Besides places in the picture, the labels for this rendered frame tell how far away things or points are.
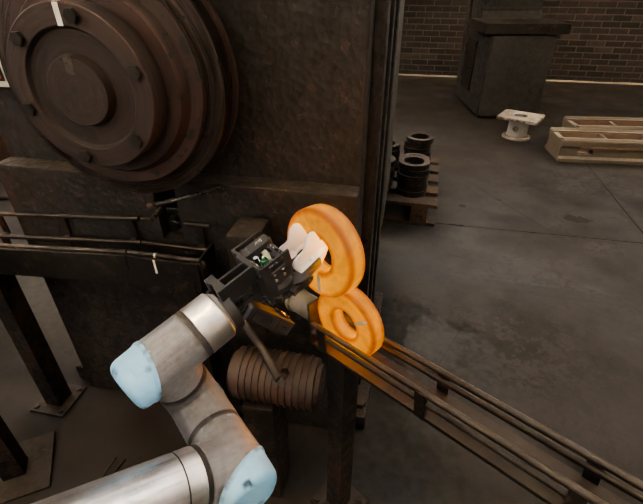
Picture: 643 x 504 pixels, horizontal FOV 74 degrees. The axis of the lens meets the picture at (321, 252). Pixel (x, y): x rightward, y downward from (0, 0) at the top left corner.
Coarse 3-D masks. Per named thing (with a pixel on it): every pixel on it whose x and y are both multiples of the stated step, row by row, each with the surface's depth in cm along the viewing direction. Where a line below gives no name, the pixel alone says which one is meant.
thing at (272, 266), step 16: (256, 240) 63; (240, 256) 60; (256, 256) 61; (272, 256) 60; (288, 256) 60; (240, 272) 60; (256, 272) 59; (272, 272) 60; (288, 272) 63; (208, 288) 59; (224, 288) 57; (240, 288) 59; (256, 288) 61; (272, 288) 61; (288, 288) 63; (224, 304) 57; (240, 304) 61; (272, 304) 63; (240, 320) 59
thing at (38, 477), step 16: (0, 416) 124; (0, 432) 122; (0, 448) 123; (16, 448) 129; (32, 448) 138; (48, 448) 138; (0, 464) 126; (16, 464) 128; (32, 464) 134; (48, 464) 134; (0, 480) 130; (16, 480) 130; (32, 480) 130; (48, 480) 130; (0, 496) 126; (16, 496) 126
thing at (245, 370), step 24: (240, 360) 101; (288, 360) 100; (312, 360) 101; (240, 384) 100; (264, 384) 98; (288, 384) 98; (312, 384) 97; (264, 408) 104; (312, 408) 100; (264, 432) 109; (288, 456) 129
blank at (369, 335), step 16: (320, 304) 89; (336, 304) 85; (352, 304) 81; (368, 304) 80; (320, 320) 92; (336, 320) 88; (368, 320) 79; (352, 336) 87; (368, 336) 81; (352, 352) 87; (368, 352) 83
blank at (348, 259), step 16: (304, 208) 69; (320, 208) 67; (304, 224) 70; (320, 224) 67; (336, 224) 65; (352, 224) 66; (336, 240) 65; (352, 240) 65; (336, 256) 67; (352, 256) 65; (320, 272) 72; (336, 272) 68; (352, 272) 66; (320, 288) 73; (336, 288) 70; (352, 288) 69
